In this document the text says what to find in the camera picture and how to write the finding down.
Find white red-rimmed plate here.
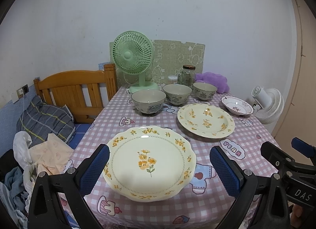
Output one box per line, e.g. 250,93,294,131
221,96,254,116

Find wooden bed headboard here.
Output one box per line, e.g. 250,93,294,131
33,63,118,123

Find glass jar black lid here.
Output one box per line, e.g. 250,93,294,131
177,65,196,88

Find scalloped yellow floral plate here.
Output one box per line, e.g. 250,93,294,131
102,126,196,202

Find white charging cable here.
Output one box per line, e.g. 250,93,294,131
20,93,26,123

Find pile of clothes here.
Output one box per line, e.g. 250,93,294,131
1,131,73,228

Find floral ceramic bowl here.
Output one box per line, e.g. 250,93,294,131
193,82,217,101
162,84,192,106
131,89,166,116

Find cotton swab container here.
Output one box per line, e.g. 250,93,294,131
168,75,178,84

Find white desk fan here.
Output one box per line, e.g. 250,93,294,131
252,86,284,125

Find pink checkered tablecloth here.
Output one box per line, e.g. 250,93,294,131
68,88,276,228

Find green patterned board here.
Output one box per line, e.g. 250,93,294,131
110,40,205,87

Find green desk fan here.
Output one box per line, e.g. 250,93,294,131
111,30,159,94

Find grey plaid pillow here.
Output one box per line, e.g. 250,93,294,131
16,95,75,147

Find wall power socket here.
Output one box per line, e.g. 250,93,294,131
17,85,29,99

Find purple plush toy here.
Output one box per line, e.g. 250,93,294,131
196,72,230,94

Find beaded yellow floral deep plate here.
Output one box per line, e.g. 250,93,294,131
177,103,235,139

